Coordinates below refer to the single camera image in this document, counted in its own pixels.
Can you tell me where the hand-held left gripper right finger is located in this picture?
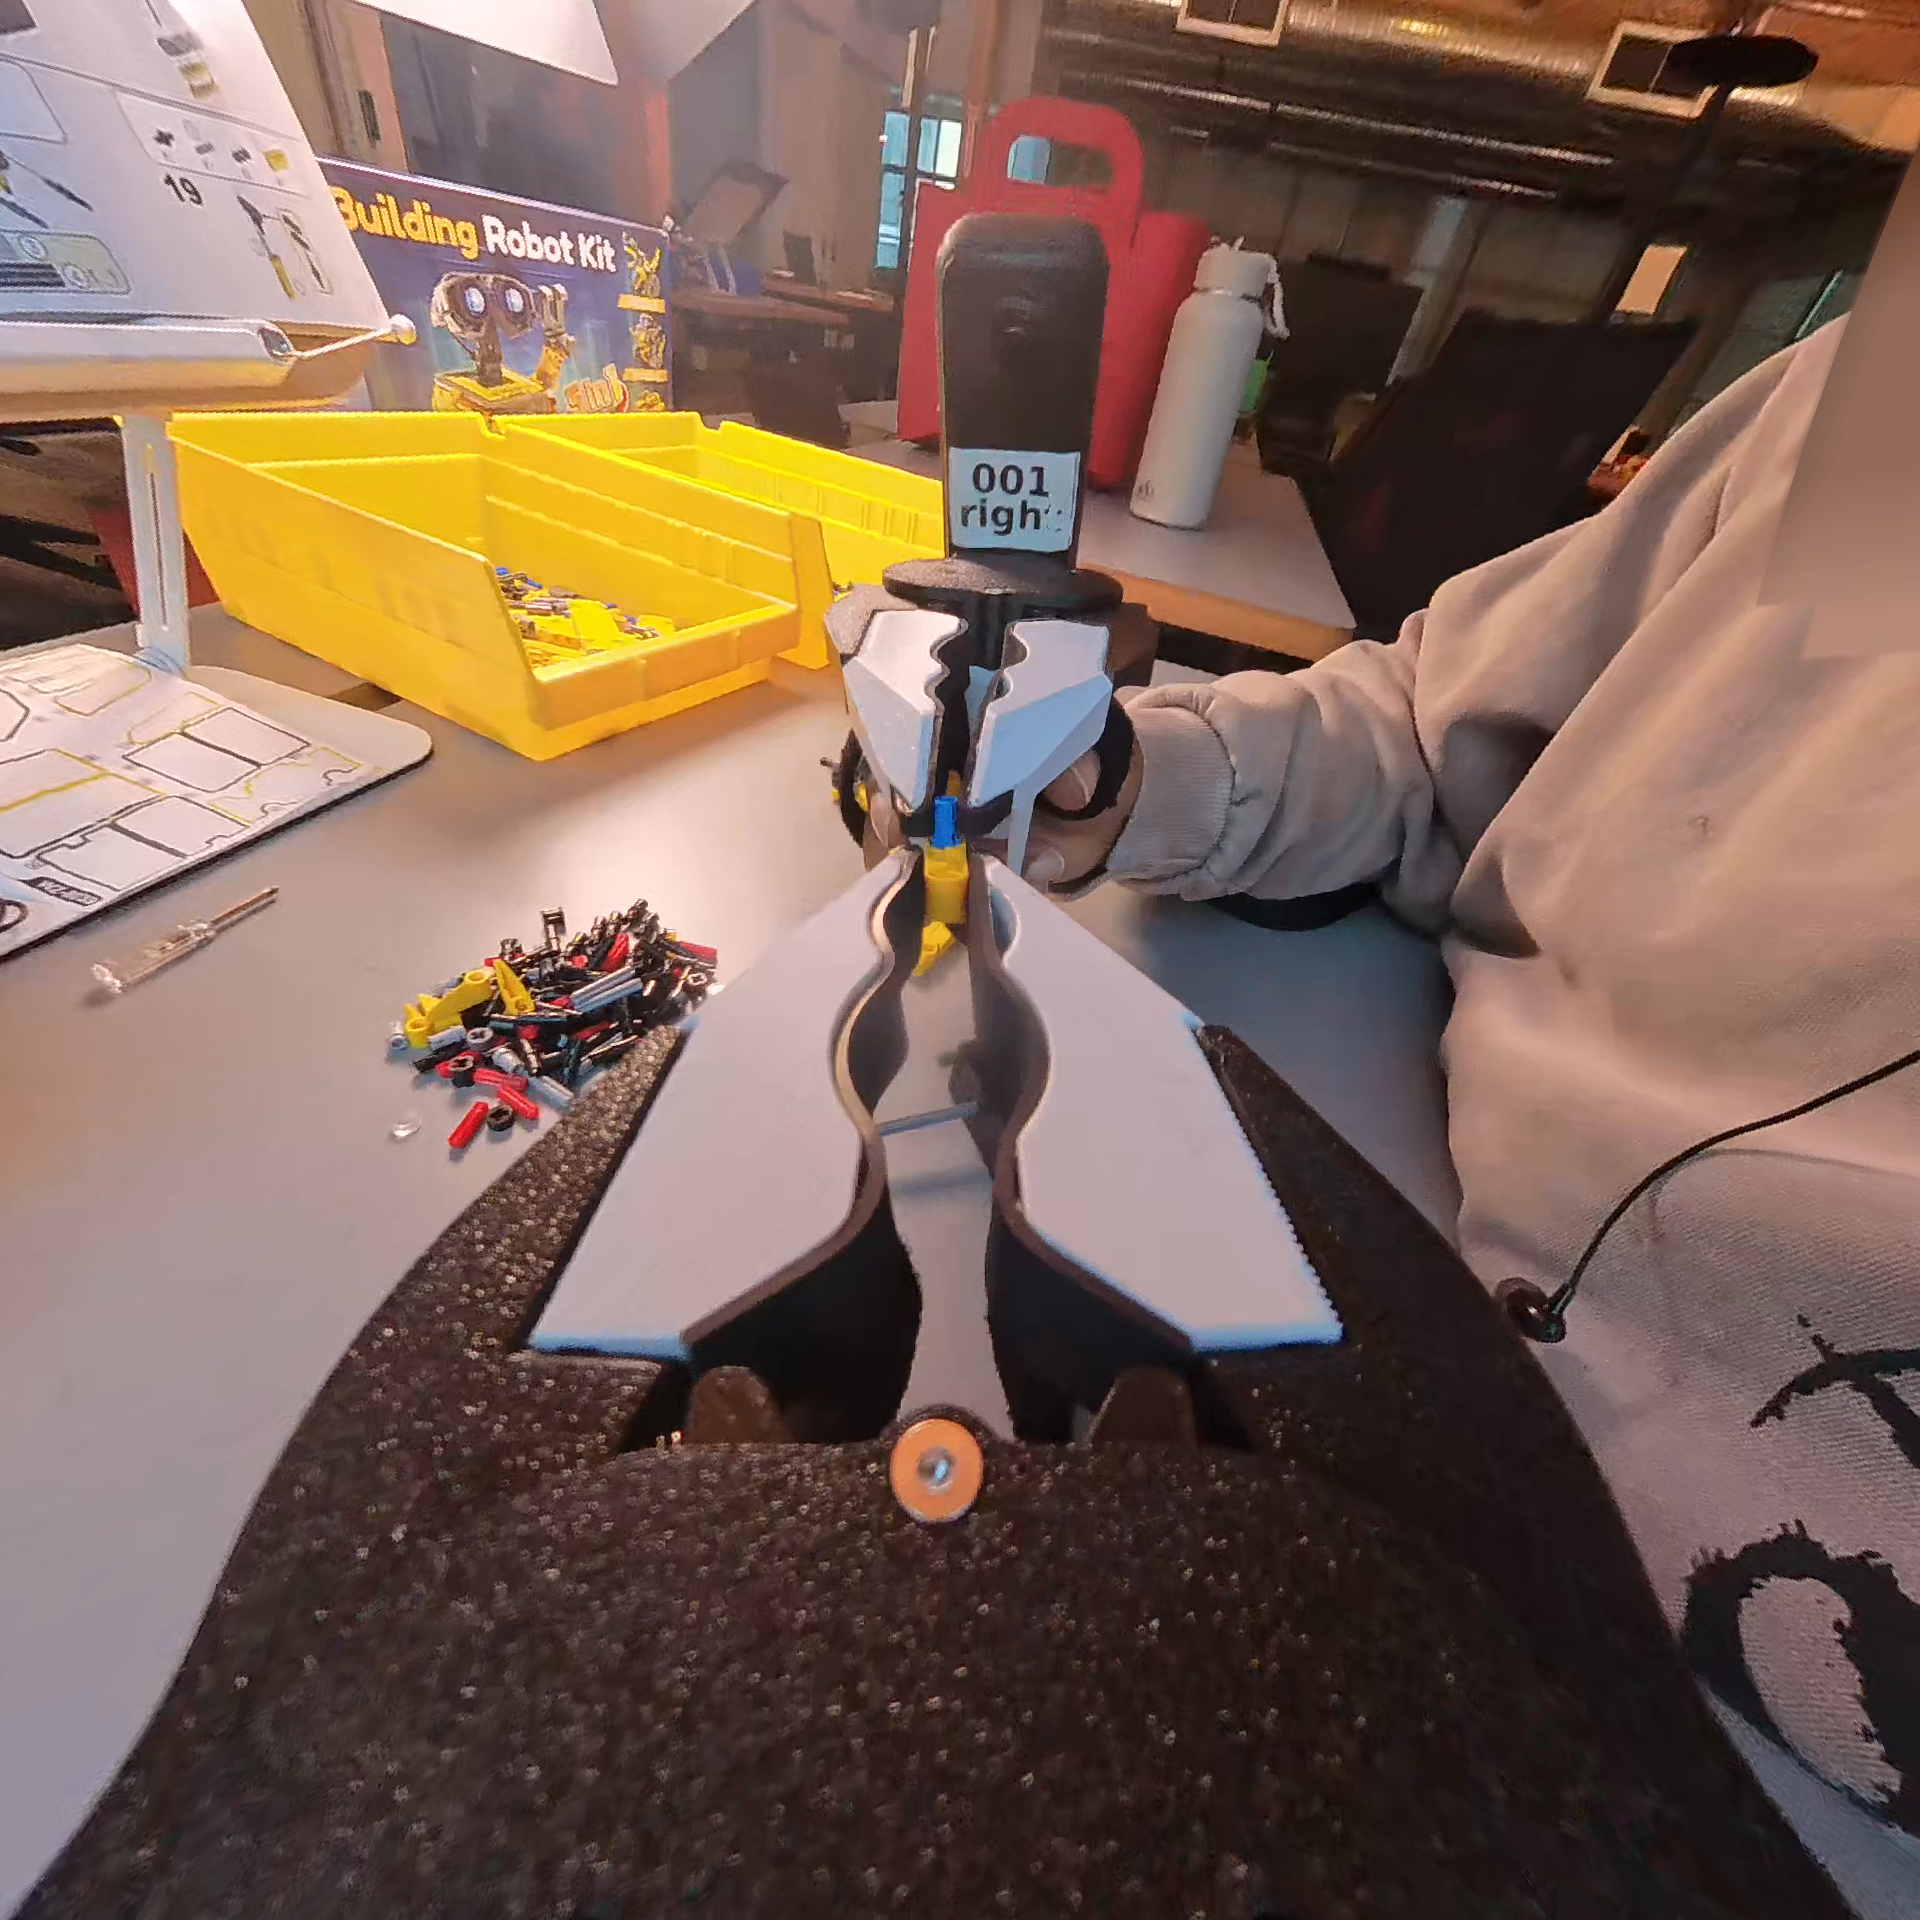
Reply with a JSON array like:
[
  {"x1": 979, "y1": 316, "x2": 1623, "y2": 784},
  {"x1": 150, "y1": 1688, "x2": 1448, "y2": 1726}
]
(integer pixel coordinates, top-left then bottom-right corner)
[{"x1": 972, "y1": 870, "x2": 1344, "y2": 1352}]

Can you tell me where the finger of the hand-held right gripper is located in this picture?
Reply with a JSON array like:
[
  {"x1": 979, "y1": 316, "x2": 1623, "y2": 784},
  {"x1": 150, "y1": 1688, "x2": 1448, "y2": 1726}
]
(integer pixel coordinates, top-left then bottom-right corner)
[
  {"x1": 837, "y1": 615, "x2": 950, "y2": 858},
  {"x1": 965, "y1": 622, "x2": 1117, "y2": 876}
]

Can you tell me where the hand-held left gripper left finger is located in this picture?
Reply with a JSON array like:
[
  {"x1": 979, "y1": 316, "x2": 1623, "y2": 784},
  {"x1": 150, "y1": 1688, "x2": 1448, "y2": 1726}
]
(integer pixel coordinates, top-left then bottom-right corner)
[{"x1": 527, "y1": 866, "x2": 921, "y2": 1359}]

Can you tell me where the long yellow building beam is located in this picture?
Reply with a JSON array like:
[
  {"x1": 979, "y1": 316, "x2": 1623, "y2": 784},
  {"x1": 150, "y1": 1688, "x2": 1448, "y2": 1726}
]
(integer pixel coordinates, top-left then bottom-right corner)
[{"x1": 919, "y1": 838, "x2": 976, "y2": 976}]

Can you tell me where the pile of small building parts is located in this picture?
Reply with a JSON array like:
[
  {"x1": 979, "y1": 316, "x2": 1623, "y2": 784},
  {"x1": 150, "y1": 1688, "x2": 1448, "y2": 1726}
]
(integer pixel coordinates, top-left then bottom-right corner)
[{"x1": 387, "y1": 900, "x2": 723, "y2": 1150}]

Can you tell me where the person's right forearm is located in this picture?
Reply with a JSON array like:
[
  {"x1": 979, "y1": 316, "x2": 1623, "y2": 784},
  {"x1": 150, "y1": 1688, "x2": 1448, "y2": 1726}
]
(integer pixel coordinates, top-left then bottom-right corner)
[{"x1": 1110, "y1": 599, "x2": 1501, "y2": 917}]

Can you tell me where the grey desk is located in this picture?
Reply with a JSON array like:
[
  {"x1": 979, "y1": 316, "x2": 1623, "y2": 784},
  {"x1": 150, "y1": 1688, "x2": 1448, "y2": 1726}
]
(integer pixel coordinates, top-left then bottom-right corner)
[{"x1": 0, "y1": 599, "x2": 1465, "y2": 1920}]

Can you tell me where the person's right hand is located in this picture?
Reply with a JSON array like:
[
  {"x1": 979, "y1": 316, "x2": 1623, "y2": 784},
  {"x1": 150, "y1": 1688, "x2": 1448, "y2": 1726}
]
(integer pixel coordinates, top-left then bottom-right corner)
[{"x1": 1020, "y1": 738, "x2": 1121, "y2": 897}]

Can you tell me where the red felt bag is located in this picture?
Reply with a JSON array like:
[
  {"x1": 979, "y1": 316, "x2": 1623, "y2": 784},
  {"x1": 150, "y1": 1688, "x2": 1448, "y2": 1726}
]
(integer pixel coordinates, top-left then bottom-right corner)
[{"x1": 895, "y1": 96, "x2": 1208, "y2": 488}]

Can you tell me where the yellow plastic bin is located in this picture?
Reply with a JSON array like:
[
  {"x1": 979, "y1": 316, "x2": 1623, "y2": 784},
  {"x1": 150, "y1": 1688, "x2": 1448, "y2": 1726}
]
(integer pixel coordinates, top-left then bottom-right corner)
[
  {"x1": 167, "y1": 410, "x2": 805, "y2": 759},
  {"x1": 503, "y1": 410, "x2": 950, "y2": 669}
]

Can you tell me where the wood edged side table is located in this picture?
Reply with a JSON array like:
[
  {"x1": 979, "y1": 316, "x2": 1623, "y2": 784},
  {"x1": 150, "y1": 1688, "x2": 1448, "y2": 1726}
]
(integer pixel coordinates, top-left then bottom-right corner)
[{"x1": 839, "y1": 397, "x2": 1360, "y2": 662}]

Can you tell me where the black armrest pad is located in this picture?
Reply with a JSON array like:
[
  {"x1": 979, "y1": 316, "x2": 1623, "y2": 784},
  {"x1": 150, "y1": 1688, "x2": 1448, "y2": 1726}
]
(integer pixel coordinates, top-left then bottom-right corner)
[{"x1": 1153, "y1": 882, "x2": 1389, "y2": 933}]

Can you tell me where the heap of mixed building parts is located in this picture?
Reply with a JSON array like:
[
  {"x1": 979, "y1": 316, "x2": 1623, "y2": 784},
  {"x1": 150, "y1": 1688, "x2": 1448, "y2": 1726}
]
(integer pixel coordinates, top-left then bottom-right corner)
[{"x1": 495, "y1": 561, "x2": 669, "y2": 662}]

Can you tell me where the dark chair back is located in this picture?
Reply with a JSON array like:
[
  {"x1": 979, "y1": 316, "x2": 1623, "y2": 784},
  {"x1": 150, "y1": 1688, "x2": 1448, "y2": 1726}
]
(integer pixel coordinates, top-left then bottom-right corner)
[{"x1": 1295, "y1": 306, "x2": 1696, "y2": 639}]

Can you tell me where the robot kit box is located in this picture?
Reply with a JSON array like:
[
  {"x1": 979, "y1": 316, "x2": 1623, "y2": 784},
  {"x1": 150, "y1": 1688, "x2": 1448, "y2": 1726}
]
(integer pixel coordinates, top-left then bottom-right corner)
[{"x1": 323, "y1": 157, "x2": 677, "y2": 414}]

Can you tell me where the person's beige sweatshirt torso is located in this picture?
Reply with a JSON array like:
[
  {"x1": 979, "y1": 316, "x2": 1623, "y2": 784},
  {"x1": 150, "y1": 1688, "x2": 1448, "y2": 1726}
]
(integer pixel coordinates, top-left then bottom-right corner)
[{"x1": 1395, "y1": 316, "x2": 1920, "y2": 1920}]

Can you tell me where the white book stand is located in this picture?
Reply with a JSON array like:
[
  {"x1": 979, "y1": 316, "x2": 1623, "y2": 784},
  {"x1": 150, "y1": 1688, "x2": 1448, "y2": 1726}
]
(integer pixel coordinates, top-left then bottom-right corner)
[{"x1": 0, "y1": 306, "x2": 419, "y2": 669}]

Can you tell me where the open instruction manual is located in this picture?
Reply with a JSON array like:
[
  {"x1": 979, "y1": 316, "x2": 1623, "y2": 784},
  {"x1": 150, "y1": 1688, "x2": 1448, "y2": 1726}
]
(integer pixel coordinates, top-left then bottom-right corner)
[{"x1": 0, "y1": 0, "x2": 392, "y2": 337}]

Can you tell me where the black microphone cable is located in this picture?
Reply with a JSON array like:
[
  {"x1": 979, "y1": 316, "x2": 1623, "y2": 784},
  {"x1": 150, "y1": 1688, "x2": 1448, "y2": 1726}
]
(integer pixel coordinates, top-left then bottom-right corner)
[{"x1": 1500, "y1": 1049, "x2": 1920, "y2": 1341}]

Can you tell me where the clear handle screwdriver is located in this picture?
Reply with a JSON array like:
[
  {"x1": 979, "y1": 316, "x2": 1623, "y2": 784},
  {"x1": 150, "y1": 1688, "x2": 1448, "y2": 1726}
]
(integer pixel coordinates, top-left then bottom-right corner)
[{"x1": 89, "y1": 885, "x2": 280, "y2": 992}]

